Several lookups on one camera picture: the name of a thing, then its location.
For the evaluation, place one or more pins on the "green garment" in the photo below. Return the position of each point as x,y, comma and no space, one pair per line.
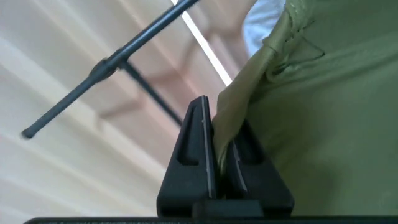
326,124

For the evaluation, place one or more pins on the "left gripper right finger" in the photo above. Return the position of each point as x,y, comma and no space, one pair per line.
258,183

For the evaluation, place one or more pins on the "pale grey shorts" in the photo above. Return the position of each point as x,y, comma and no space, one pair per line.
258,28

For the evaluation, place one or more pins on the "black clothes rack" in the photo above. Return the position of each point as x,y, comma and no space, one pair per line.
105,68

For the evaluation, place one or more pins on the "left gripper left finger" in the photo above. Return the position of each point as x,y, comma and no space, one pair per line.
186,180

